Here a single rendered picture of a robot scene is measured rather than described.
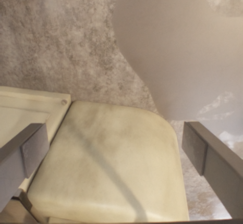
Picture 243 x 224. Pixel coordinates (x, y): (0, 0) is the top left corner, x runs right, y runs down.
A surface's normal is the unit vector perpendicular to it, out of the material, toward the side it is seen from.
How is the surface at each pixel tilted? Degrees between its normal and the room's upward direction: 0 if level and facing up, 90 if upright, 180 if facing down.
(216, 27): 0
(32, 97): 0
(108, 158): 90
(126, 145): 90
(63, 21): 0
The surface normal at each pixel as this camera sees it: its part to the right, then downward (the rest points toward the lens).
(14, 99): 0.07, -0.77
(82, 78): -0.11, 0.63
